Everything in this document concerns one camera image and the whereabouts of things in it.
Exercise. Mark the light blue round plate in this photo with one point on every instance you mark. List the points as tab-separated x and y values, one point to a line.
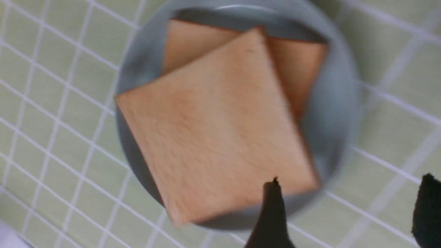
329	123

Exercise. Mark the green checkered tablecloth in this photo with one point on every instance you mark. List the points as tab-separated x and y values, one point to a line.
66	184

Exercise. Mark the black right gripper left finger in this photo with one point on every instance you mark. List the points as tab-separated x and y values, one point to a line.
271	229

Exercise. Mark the toast slice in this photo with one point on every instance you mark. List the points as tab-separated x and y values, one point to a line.
215	130
298	62

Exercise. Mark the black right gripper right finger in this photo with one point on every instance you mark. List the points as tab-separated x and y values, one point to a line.
426	221

